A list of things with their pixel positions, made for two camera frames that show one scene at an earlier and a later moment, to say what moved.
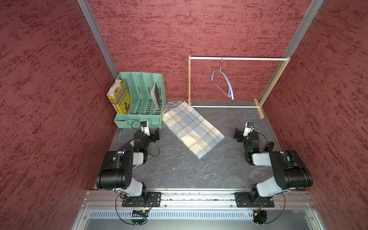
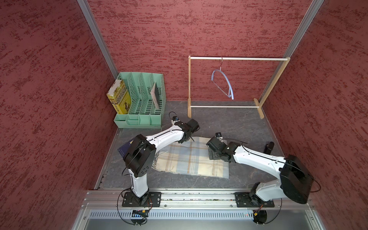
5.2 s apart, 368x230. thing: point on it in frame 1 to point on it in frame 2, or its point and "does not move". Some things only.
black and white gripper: (144, 126) to (176, 119)
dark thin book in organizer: (155, 93) does not move
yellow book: (120, 97) does not move
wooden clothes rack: (286, 60) does not move
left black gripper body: (152, 138) to (185, 140)
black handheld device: (269, 147) does not move
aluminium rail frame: (197, 210) does not move
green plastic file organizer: (146, 94) does not move
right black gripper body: (240, 136) to (215, 155)
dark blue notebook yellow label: (129, 146) does not move
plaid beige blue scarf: (190, 129) to (190, 157)
